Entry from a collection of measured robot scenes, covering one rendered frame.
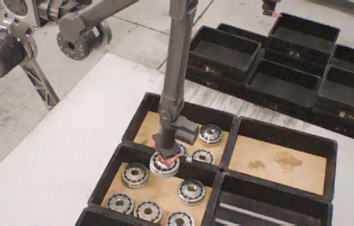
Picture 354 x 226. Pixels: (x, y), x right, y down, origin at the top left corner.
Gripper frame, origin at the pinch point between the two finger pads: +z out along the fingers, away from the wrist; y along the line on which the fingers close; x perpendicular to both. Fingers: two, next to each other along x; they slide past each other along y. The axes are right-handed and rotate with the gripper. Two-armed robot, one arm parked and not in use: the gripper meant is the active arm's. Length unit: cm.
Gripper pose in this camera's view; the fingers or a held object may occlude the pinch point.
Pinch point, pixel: (165, 159)
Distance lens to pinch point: 158.8
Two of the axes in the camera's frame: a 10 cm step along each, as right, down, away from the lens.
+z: -0.7, 6.8, 7.3
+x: -8.9, 2.9, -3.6
